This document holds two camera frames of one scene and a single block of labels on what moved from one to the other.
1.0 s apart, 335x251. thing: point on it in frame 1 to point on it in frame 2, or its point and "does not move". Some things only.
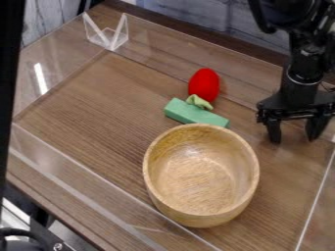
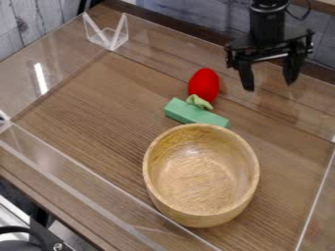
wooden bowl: (202, 171) does not move
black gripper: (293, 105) to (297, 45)
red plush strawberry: (205, 83) does not move
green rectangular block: (193, 114) does not move
